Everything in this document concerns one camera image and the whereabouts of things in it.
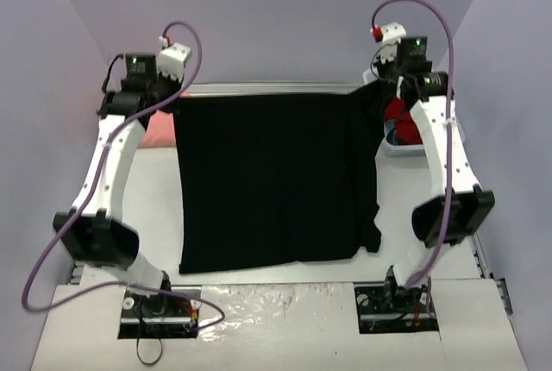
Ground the black t-shirt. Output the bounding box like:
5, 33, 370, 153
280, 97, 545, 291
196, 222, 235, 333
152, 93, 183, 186
173, 87, 383, 274

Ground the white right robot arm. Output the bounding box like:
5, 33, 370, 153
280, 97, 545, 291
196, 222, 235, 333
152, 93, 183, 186
374, 35, 495, 313

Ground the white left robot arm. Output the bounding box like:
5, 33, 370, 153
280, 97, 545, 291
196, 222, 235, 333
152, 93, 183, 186
53, 44, 191, 318

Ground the folded pink t-shirt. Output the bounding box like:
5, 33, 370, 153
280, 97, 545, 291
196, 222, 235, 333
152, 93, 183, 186
139, 107, 176, 148

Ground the grey-blue t-shirt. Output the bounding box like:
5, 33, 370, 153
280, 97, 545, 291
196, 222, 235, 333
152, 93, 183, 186
386, 129, 403, 146

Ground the red t-shirt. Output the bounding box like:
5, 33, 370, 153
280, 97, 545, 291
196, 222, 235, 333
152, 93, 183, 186
384, 99, 422, 146

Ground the white plastic laundry basket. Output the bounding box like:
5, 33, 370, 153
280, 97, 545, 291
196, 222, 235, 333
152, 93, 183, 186
362, 69, 449, 156

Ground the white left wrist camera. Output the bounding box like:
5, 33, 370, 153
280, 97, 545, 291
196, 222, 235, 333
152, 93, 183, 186
157, 43, 191, 83

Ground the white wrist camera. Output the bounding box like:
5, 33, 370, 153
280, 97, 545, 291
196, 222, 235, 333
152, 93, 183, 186
371, 22, 407, 64
157, 43, 191, 83

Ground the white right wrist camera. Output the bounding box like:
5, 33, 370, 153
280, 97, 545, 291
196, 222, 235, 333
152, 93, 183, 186
371, 22, 407, 64

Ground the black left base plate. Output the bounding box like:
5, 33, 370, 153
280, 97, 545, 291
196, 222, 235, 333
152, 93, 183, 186
117, 286, 202, 340

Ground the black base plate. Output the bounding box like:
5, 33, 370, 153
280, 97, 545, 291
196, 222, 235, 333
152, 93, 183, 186
117, 286, 202, 340
354, 283, 439, 335

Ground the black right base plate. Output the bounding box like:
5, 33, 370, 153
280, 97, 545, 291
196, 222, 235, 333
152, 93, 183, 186
354, 283, 439, 335

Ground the thin black loop cable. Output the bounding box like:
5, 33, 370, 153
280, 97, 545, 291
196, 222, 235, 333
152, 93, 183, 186
135, 331, 165, 366

